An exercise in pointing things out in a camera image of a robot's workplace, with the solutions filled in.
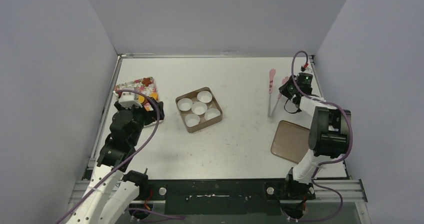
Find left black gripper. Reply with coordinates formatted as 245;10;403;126
116;97;164;146

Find orange round cookie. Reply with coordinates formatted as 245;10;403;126
150;92;159;101
137;95;145;104

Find pink cat paw tongs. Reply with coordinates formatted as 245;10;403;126
267;68;282;118

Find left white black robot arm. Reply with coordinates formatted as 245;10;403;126
67;98;165;224

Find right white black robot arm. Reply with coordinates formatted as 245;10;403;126
278;72;351;200

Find floral cookie tray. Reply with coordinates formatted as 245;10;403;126
109;77;160;130

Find brown star cookie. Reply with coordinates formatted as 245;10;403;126
141;77;152;87

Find white paper cup left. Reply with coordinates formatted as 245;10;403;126
177;98;193;112

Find white paper cup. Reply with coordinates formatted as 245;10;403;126
204;108;221;121
191;102;208;116
196;90;213;104
184;113;201;127
177;98;193;112

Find white paper cup front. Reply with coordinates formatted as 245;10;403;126
184;113;201;127

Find brown square cookie box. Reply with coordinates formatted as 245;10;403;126
175;87;224;133

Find white paper cup centre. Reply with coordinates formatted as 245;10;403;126
191;102;208;116

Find white paper cup back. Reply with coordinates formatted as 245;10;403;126
196;90;213;104

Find white paper cup right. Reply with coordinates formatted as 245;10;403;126
204;108;221;121

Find brown box lid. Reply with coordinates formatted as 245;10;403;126
270;120;310;167

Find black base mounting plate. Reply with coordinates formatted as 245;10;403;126
129;178;316;219

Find aluminium frame rail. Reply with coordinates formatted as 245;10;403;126
68;180;368;204

